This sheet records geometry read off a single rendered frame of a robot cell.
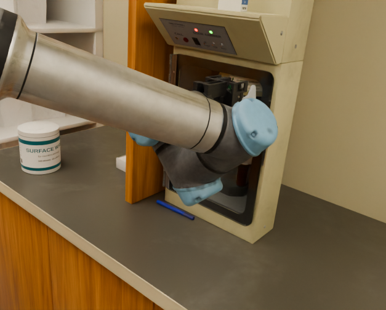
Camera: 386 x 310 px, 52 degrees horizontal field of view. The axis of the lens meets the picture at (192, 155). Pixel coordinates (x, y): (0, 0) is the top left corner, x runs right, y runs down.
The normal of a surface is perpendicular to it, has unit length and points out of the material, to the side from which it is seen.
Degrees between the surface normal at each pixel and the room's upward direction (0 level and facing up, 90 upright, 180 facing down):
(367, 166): 90
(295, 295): 0
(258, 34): 135
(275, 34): 90
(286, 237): 0
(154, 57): 90
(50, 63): 68
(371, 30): 90
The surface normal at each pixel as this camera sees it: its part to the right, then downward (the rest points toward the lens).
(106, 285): -0.64, 0.24
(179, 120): 0.41, 0.35
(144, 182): 0.77, 0.29
